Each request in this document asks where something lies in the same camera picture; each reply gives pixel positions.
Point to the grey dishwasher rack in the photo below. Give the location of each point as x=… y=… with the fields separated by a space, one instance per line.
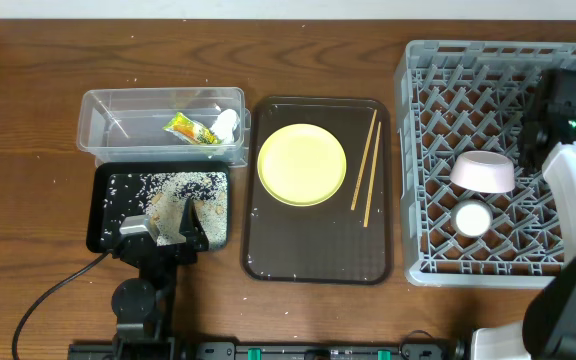
x=460 y=96

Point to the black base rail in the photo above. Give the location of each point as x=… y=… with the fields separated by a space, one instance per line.
x=413 y=347

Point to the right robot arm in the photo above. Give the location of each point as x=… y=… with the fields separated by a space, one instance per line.
x=547 y=143

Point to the white paper cup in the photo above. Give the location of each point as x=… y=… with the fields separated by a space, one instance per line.
x=471 y=218

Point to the dark brown serving tray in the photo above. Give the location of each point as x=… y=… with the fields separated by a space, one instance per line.
x=324 y=243

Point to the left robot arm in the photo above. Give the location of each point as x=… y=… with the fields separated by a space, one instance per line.
x=144 y=305

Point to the black plastic tray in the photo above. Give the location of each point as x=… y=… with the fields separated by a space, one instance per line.
x=106 y=170

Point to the clear plastic bin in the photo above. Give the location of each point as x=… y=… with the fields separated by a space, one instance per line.
x=127 y=125

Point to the spilled rice pile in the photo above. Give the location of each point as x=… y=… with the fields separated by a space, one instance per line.
x=162 y=197

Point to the yellow round plate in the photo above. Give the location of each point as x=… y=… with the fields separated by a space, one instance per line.
x=301 y=165

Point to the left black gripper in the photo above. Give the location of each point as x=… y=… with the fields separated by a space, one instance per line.
x=163 y=248

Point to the green snack wrapper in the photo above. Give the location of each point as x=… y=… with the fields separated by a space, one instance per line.
x=189 y=130

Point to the pink bowl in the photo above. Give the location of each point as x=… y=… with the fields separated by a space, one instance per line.
x=484 y=172

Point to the white napkin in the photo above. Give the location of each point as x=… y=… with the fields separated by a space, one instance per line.
x=224 y=126

